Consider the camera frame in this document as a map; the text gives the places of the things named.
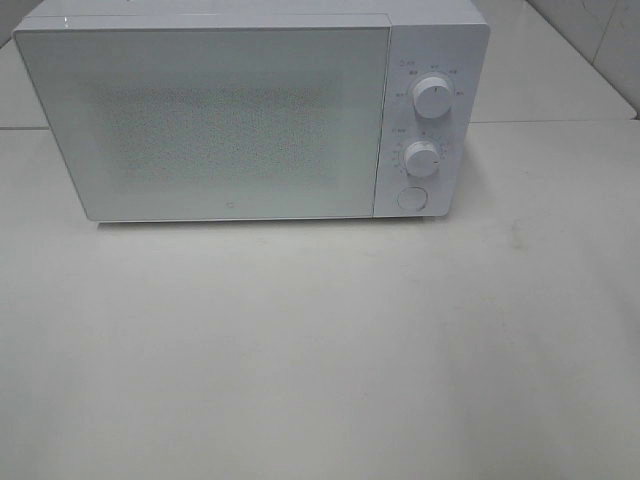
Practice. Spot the round white door release button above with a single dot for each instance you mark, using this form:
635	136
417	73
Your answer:
413	199

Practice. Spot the white microwave knob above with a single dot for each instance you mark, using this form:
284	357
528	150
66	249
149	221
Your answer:
432	96
421	159

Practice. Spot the white microwave door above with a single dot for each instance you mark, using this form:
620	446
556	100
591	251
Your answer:
205	125

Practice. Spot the white microwave oven body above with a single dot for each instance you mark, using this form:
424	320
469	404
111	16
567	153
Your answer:
446	37

